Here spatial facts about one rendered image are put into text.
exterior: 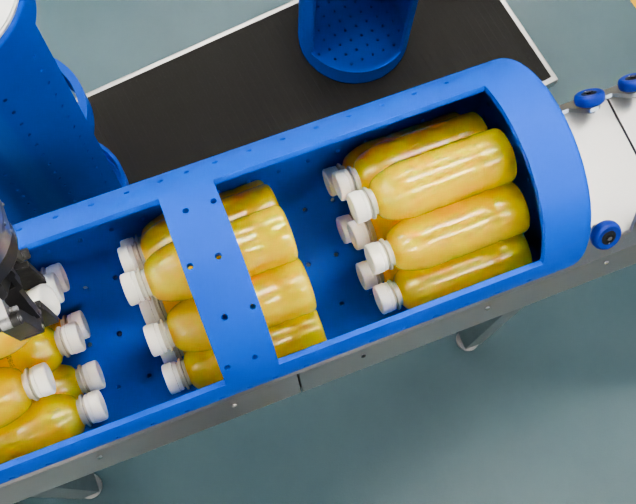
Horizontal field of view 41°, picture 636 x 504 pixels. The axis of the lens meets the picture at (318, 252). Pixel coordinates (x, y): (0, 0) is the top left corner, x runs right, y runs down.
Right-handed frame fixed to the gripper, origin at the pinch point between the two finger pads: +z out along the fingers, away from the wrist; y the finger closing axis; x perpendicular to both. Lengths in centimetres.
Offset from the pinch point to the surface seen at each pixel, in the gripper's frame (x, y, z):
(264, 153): -29.0, 8.4, 4.1
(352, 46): -74, 71, 108
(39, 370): 3.6, -4.9, 11.5
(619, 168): -82, -2, 31
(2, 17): -3, 48, 21
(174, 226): -16.5, 2.6, 1.4
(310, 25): -61, 71, 91
